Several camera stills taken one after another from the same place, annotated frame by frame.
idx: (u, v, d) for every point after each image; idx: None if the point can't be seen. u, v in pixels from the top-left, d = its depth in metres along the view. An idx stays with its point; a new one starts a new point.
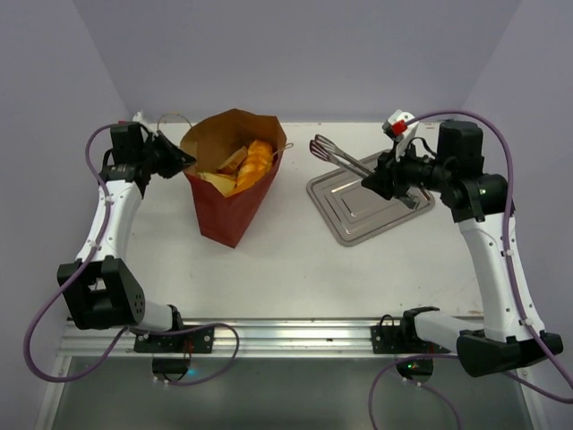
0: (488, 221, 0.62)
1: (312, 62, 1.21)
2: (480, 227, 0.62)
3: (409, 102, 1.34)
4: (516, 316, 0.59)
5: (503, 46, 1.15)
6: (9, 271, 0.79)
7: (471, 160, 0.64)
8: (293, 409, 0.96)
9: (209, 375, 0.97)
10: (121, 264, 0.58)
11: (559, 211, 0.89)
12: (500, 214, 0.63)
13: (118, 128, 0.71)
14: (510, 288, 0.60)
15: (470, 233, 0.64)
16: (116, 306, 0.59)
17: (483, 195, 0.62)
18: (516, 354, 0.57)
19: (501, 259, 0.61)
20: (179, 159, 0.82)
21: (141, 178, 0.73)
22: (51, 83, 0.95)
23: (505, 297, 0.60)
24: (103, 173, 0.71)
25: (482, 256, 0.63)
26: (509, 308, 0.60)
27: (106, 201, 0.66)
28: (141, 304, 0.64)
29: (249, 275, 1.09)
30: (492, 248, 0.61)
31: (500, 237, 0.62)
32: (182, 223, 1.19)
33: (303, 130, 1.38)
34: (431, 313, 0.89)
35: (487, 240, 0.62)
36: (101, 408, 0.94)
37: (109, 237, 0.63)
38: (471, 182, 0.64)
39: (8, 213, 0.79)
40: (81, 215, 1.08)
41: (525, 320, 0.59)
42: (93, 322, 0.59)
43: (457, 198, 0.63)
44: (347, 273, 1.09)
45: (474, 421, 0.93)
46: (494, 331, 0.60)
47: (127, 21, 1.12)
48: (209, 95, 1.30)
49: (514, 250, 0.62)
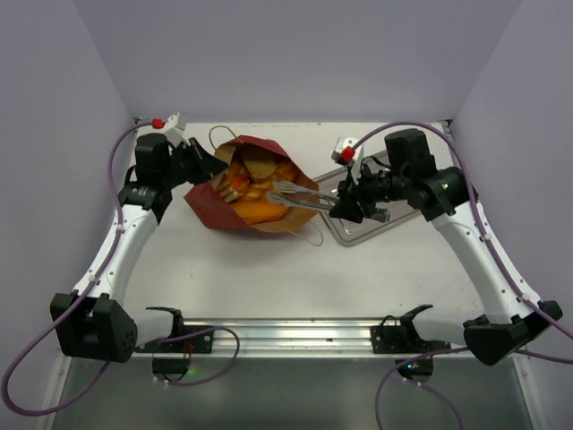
0: (458, 213, 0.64)
1: (311, 64, 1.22)
2: (452, 220, 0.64)
3: (408, 103, 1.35)
4: (512, 295, 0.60)
5: (500, 47, 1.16)
6: (11, 271, 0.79)
7: (423, 161, 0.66)
8: (292, 410, 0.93)
9: (209, 376, 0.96)
10: (115, 306, 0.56)
11: (556, 211, 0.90)
12: (468, 202, 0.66)
13: (144, 148, 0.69)
14: (500, 270, 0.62)
15: (446, 228, 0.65)
16: (103, 345, 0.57)
17: (445, 190, 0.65)
18: (525, 333, 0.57)
19: (482, 244, 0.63)
20: (208, 174, 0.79)
21: (160, 205, 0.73)
22: (52, 81, 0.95)
23: (498, 280, 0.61)
24: (124, 193, 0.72)
25: (462, 246, 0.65)
26: (505, 289, 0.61)
27: (117, 227, 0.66)
28: (131, 342, 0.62)
29: (249, 276, 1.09)
30: (471, 236, 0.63)
31: (474, 225, 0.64)
32: (182, 224, 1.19)
33: (303, 131, 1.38)
34: (427, 313, 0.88)
35: (464, 229, 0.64)
36: (100, 408, 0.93)
37: (110, 271, 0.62)
38: (432, 181, 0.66)
39: (9, 211, 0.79)
40: (81, 214, 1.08)
41: (521, 296, 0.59)
42: (79, 351, 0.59)
43: (424, 199, 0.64)
44: (348, 273, 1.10)
45: (474, 420, 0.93)
46: (497, 316, 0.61)
47: (127, 21, 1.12)
48: (209, 96, 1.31)
49: (491, 232, 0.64)
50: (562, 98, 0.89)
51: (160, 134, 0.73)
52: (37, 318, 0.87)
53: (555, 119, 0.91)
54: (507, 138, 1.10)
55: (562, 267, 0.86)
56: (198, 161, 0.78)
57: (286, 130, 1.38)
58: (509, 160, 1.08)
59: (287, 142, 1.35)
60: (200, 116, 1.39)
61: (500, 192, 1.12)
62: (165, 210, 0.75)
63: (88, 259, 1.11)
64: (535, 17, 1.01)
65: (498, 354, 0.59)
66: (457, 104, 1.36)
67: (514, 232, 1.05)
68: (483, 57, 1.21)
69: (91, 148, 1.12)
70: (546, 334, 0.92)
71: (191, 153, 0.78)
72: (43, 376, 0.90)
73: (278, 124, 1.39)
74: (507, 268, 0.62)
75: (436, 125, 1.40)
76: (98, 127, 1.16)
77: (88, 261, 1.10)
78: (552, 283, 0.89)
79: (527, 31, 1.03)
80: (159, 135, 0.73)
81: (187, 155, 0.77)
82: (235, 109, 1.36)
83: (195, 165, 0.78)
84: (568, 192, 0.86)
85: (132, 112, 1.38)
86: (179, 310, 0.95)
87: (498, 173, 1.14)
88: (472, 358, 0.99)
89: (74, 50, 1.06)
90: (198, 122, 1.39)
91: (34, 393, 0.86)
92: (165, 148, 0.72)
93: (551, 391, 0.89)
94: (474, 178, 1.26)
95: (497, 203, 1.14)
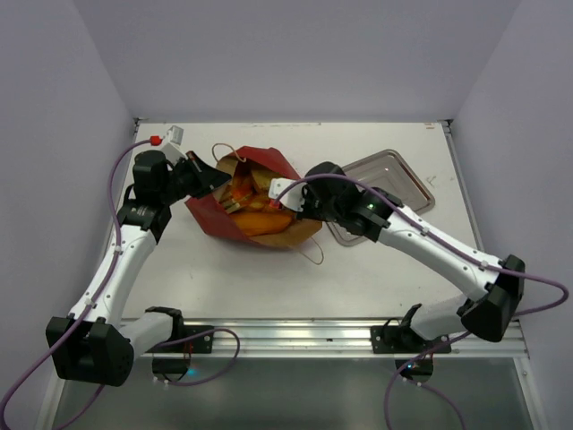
0: (392, 223, 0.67)
1: (311, 63, 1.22)
2: (390, 231, 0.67)
3: (409, 101, 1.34)
4: (474, 267, 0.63)
5: (500, 47, 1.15)
6: (12, 272, 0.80)
7: (345, 190, 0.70)
8: (292, 410, 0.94)
9: (210, 375, 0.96)
10: (111, 331, 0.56)
11: (556, 213, 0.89)
12: (395, 213, 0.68)
13: (142, 167, 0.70)
14: (451, 252, 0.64)
15: (390, 240, 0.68)
16: (98, 367, 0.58)
17: (372, 210, 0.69)
18: (504, 296, 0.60)
19: (426, 239, 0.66)
20: (207, 186, 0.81)
21: (159, 224, 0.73)
22: (49, 82, 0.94)
23: (456, 262, 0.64)
24: (122, 212, 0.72)
25: (409, 246, 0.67)
26: (466, 265, 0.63)
27: (115, 249, 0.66)
28: (127, 365, 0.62)
29: (249, 279, 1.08)
30: (414, 236, 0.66)
31: (411, 225, 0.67)
32: (182, 224, 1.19)
33: (303, 131, 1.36)
34: (421, 314, 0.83)
35: (405, 232, 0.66)
36: (101, 409, 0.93)
37: (106, 295, 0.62)
38: (361, 207, 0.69)
39: (8, 215, 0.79)
40: (82, 216, 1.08)
41: (482, 265, 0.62)
42: (76, 374, 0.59)
43: (361, 226, 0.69)
44: (349, 273, 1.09)
45: (475, 420, 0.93)
46: (473, 292, 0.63)
47: (125, 21, 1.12)
48: (209, 95, 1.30)
49: (424, 220, 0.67)
50: (560, 97, 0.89)
51: (158, 153, 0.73)
52: (38, 318, 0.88)
53: (554, 119, 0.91)
54: (508, 138, 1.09)
55: (562, 269, 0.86)
56: (197, 175, 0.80)
57: (287, 129, 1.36)
58: (509, 161, 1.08)
59: (287, 141, 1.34)
60: (200, 116, 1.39)
61: (500, 192, 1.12)
62: (165, 228, 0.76)
63: (89, 261, 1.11)
64: (534, 16, 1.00)
65: (495, 323, 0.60)
66: (457, 103, 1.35)
67: (516, 232, 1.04)
68: (483, 55, 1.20)
69: (90, 149, 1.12)
70: (545, 335, 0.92)
71: (189, 167, 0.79)
72: (44, 378, 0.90)
73: (278, 123, 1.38)
74: (457, 245, 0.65)
75: (437, 124, 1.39)
76: (98, 128, 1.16)
77: (89, 262, 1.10)
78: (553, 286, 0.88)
79: (526, 30, 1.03)
80: (158, 152, 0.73)
81: (185, 168, 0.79)
82: (235, 109, 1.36)
83: (194, 177, 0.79)
84: (568, 193, 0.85)
85: (132, 113, 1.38)
86: (179, 311, 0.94)
87: (499, 173, 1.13)
88: (474, 358, 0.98)
89: (74, 51, 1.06)
90: (197, 122, 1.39)
91: (36, 393, 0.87)
92: (164, 166, 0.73)
93: (552, 394, 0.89)
94: (475, 178, 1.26)
95: (498, 204, 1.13)
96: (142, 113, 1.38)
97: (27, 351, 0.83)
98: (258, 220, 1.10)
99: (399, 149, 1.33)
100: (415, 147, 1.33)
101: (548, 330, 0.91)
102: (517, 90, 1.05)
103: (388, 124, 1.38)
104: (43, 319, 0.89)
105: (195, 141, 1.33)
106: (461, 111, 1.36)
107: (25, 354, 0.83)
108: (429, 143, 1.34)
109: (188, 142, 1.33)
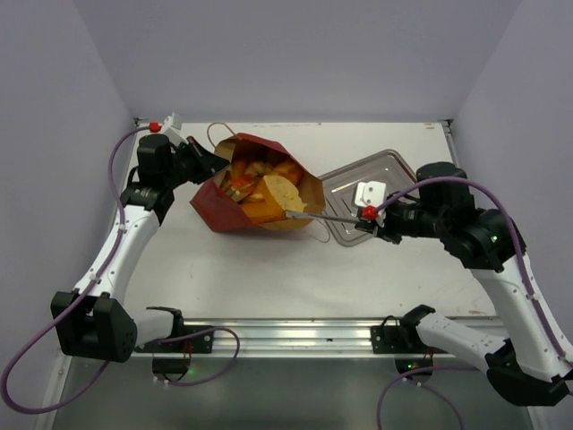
0: (507, 269, 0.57)
1: (311, 63, 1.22)
2: (500, 278, 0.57)
3: (409, 101, 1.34)
4: (553, 354, 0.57)
5: (500, 47, 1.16)
6: (12, 269, 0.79)
7: (464, 203, 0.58)
8: (292, 409, 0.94)
9: (210, 375, 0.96)
10: (115, 306, 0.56)
11: (557, 212, 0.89)
12: (514, 256, 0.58)
13: (147, 149, 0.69)
14: (545, 331, 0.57)
15: (490, 282, 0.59)
16: (102, 343, 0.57)
17: (495, 240, 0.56)
18: (564, 393, 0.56)
19: (527, 303, 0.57)
20: (209, 170, 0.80)
21: (162, 205, 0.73)
22: (49, 81, 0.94)
23: (542, 340, 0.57)
24: (125, 193, 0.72)
25: (506, 302, 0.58)
26: (548, 348, 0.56)
27: (119, 227, 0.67)
28: (131, 342, 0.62)
29: (250, 278, 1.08)
30: (518, 295, 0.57)
31: (523, 281, 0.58)
32: (182, 222, 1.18)
33: (303, 131, 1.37)
34: (433, 322, 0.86)
35: (511, 288, 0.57)
36: (100, 409, 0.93)
37: (111, 271, 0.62)
38: (477, 229, 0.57)
39: (8, 212, 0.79)
40: (81, 214, 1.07)
41: (563, 356, 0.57)
42: (80, 351, 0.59)
43: (469, 251, 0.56)
44: (349, 272, 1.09)
45: (474, 421, 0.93)
46: (534, 371, 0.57)
47: (125, 21, 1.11)
48: (209, 95, 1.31)
49: (534, 283, 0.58)
50: (561, 96, 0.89)
51: (161, 136, 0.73)
52: (38, 318, 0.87)
53: (554, 118, 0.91)
54: (508, 138, 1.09)
55: (562, 268, 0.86)
56: (198, 159, 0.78)
57: (286, 129, 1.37)
58: (511, 159, 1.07)
59: (287, 141, 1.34)
60: (200, 116, 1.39)
61: (500, 191, 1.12)
62: (167, 211, 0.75)
63: (89, 260, 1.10)
64: (535, 14, 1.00)
65: (525, 399, 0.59)
66: (457, 104, 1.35)
67: None
68: (483, 56, 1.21)
69: (90, 148, 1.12)
70: None
71: (190, 151, 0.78)
72: (43, 377, 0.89)
73: (278, 124, 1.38)
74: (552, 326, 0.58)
75: (437, 124, 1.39)
76: (98, 126, 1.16)
77: (89, 262, 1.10)
78: (553, 285, 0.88)
79: (527, 30, 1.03)
80: (162, 136, 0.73)
81: (187, 153, 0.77)
82: (235, 108, 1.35)
83: (195, 163, 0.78)
84: (568, 192, 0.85)
85: (132, 113, 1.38)
86: (179, 311, 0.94)
87: (499, 173, 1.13)
88: None
89: (74, 50, 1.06)
90: (197, 122, 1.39)
91: (35, 393, 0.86)
92: (166, 148, 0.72)
93: None
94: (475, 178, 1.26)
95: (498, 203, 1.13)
96: (142, 113, 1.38)
97: None
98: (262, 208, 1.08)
99: (399, 148, 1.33)
100: (414, 147, 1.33)
101: None
102: (518, 89, 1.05)
103: (388, 124, 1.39)
104: (42, 318, 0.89)
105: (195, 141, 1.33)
106: (461, 111, 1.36)
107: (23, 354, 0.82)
108: (429, 143, 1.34)
109: None
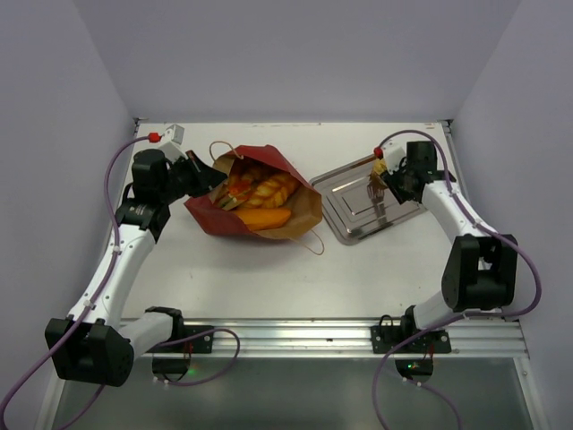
0: (435, 184, 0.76)
1: (311, 63, 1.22)
2: (430, 187, 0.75)
3: (410, 100, 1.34)
4: (469, 224, 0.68)
5: (500, 47, 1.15)
6: (12, 270, 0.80)
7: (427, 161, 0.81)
8: (293, 409, 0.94)
9: (209, 376, 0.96)
10: (110, 332, 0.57)
11: (558, 214, 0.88)
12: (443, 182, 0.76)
13: (141, 166, 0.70)
14: (461, 211, 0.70)
15: (429, 199, 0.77)
16: (99, 368, 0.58)
17: (431, 175, 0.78)
18: (474, 245, 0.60)
19: (448, 197, 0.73)
20: (205, 186, 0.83)
21: (158, 223, 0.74)
22: (49, 83, 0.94)
23: (457, 216, 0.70)
24: (121, 211, 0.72)
25: (436, 203, 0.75)
26: (463, 220, 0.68)
27: (114, 249, 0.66)
28: (127, 365, 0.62)
29: (250, 278, 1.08)
30: (443, 195, 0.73)
31: (446, 188, 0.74)
32: (181, 223, 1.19)
33: (303, 131, 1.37)
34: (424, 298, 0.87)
35: (437, 190, 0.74)
36: (101, 408, 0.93)
37: (106, 296, 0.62)
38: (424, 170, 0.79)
39: (8, 214, 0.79)
40: (82, 215, 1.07)
41: (475, 221, 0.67)
42: (75, 375, 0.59)
43: (414, 183, 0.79)
44: (348, 272, 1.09)
45: (474, 421, 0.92)
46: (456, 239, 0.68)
47: (124, 21, 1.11)
48: (208, 96, 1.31)
49: (457, 190, 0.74)
50: (561, 98, 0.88)
51: (158, 152, 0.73)
52: (38, 318, 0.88)
53: (554, 119, 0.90)
54: (508, 137, 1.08)
55: (562, 270, 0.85)
56: (195, 173, 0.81)
57: (287, 129, 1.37)
58: (510, 159, 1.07)
59: (288, 142, 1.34)
60: (200, 116, 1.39)
61: (500, 192, 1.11)
62: (163, 227, 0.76)
63: (89, 259, 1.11)
64: (535, 16, 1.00)
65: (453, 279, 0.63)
66: (457, 103, 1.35)
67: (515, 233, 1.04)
68: (483, 56, 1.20)
69: (90, 148, 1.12)
70: (545, 332, 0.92)
71: (188, 167, 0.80)
72: (44, 377, 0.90)
73: (278, 124, 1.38)
74: (468, 208, 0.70)
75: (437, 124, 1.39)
76: (97, 127, 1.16)
77: (89, 262, 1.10)
78: (552, 286, 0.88)
79: (527, 30, 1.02)
80: (157, 151, 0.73)
81: (184, 167, 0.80)
82: (235, 108, 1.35)
83: (193, 176, 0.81)
84: (568, 192, 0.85)
85: (132, 113, 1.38)
86: (179, 311, 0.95)
87: (499, 173, 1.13)
88: (474, 358, 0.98)
89: (73, 51, 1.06)
90: (197, 122, 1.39)
91: (37, 392, 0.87)
92: (162, 165, 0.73)
93: (551, 392, 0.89)
94: (475, 178, 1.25)
95: (497, 204, 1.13)
96: (143, 113, 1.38)
97: (28, 350, 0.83)
98: (260, 218, 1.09)
99: None
100: None
101: (549, 331, 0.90)
102: (517, 90, 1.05)
103: (388, 124, 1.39)
104: (43, 319, 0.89)
105: (194, 141, 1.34)
106: (461, 111, 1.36)
107: (25, 354, 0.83)
108: None
109: (188, 143, 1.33)
